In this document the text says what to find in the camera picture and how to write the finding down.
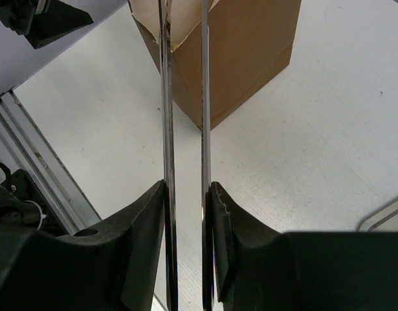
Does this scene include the metal tongs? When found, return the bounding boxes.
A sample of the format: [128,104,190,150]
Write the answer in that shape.
[158,1,217,310]

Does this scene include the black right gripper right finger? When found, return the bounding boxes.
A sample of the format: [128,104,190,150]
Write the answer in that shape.
[210,182,398,310]

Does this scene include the metal baking tray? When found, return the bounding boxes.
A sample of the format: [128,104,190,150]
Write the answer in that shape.
[357,197,398,232]

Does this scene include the brown paper bag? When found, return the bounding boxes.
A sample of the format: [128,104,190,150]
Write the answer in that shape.
[126,0,302,131]

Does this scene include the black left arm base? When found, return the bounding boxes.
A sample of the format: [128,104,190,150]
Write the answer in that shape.
[0,162,66,236]

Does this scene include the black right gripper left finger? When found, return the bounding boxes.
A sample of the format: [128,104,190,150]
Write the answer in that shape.
[0,181,164,310]

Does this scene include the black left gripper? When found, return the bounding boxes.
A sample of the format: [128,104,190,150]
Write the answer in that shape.
[0,0,93,49]

